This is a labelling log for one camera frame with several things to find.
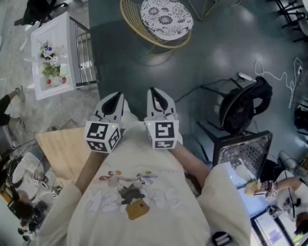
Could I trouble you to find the computer monitor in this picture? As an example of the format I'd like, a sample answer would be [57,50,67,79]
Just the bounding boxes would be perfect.
[251,211,308,246]

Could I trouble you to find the white power strip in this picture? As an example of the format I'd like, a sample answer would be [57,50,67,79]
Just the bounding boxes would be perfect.
[238,72,257,82]

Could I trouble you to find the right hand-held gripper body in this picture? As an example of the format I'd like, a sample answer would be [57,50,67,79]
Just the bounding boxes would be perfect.
[143,113,183,150]

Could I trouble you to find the green leafy bunch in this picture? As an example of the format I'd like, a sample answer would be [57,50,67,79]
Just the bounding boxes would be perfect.
[41,63,61,78]

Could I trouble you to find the gold wire chair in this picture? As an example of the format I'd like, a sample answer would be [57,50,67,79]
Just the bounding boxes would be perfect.
[120,0,195,56]

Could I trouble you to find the black bag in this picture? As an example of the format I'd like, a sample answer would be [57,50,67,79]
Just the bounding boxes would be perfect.
[294,106,308,138]

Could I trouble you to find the black office chair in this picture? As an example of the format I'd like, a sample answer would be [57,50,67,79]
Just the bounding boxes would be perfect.
[14,0,74,27]

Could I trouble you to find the person's left forearm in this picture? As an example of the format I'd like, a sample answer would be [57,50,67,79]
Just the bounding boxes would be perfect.
[75,150,106,196]

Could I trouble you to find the person's cream printed shirt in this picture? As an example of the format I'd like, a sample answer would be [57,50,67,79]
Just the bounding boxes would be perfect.
[38,123,252,246]

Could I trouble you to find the black metal bar rack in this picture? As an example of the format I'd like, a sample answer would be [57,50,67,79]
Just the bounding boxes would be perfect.
[69,16,98,88]

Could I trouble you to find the black floor cable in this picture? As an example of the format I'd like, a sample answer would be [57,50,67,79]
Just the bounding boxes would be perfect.
[174,78,237,104]

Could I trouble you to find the black mesh panel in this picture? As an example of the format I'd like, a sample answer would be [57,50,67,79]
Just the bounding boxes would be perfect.
[211,130,274,181]

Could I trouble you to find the light wooden table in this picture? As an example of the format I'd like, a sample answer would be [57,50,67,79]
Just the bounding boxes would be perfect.
[35,126,93,185]

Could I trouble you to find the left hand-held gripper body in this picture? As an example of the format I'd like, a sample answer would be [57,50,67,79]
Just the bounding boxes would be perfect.
[84,111,125,154]

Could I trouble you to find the white cable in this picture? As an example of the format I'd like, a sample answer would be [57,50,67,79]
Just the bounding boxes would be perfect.
[254,57,304,109]

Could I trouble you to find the black backpack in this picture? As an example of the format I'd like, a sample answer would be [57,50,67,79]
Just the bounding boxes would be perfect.
[219,76,273,136]

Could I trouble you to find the black clip-on device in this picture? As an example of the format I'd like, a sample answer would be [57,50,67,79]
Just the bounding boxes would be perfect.
[211,231,232,246]

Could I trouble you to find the person's cream trousers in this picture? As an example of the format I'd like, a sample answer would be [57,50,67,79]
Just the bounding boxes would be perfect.
[119,98,147,130]

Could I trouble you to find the black metal chair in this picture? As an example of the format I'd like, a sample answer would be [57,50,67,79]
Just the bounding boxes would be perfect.
[197,77,255,138]

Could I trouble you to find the white storage box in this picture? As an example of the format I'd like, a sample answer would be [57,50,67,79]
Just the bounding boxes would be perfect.
[30,11,77,101]

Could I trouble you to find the white flower bunch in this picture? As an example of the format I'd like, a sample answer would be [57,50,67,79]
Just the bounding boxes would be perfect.
[38,41,65,61]

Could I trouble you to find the black metal desk frames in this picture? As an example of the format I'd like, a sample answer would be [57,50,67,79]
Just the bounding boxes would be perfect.
[265,0,308,44]

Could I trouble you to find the yellow artificial flowers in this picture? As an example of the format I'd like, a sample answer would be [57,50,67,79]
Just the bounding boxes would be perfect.
[244,178,262,196]

